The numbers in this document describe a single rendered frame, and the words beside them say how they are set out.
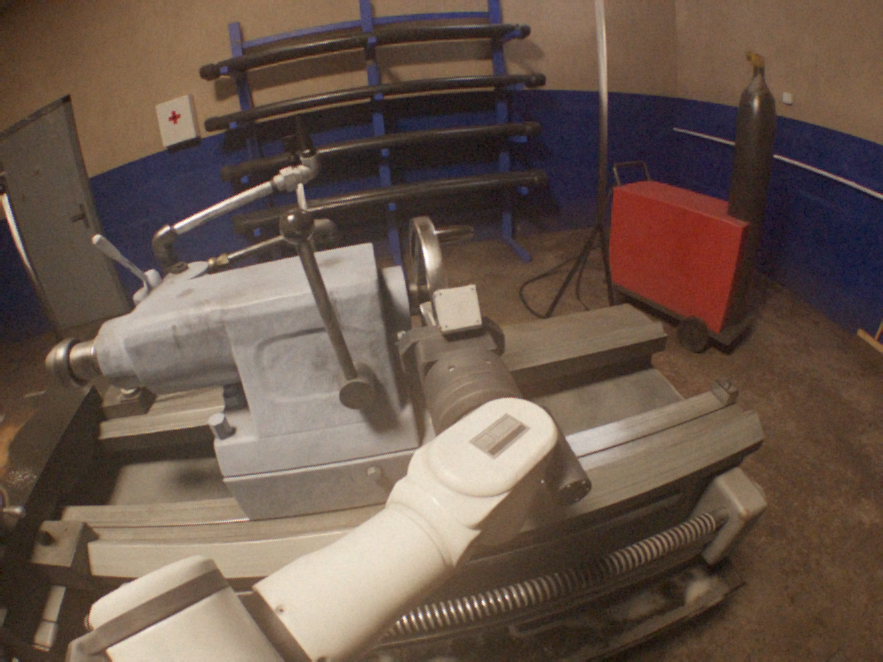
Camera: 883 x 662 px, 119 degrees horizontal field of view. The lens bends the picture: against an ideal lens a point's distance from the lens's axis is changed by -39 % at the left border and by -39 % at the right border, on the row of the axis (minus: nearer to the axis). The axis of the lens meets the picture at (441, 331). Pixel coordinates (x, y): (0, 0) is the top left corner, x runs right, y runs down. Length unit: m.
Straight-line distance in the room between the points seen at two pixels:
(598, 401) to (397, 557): 0.78
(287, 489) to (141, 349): 0.28
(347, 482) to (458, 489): 0.37
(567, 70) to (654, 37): 1.07
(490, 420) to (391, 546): 0.12
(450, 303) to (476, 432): 0.19
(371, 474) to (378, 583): 0.35
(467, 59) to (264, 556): 3.52
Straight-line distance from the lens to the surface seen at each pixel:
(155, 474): 1.08
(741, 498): 0.84
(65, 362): 0.78
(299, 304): 0.53
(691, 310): 2.54
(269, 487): 0.64
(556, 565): 0.84
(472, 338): 0.46
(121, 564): 0.80
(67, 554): 0.84
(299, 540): 0.64
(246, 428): 0.62
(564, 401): 0.97
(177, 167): 3.87
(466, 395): 0.36
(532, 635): 1.01
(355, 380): 0.50
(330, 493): 0.64
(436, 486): 0.27
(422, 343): 0.46
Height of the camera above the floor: 1.37
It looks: 32 degrees down
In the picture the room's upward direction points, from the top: 6 degrees counter-clockwise
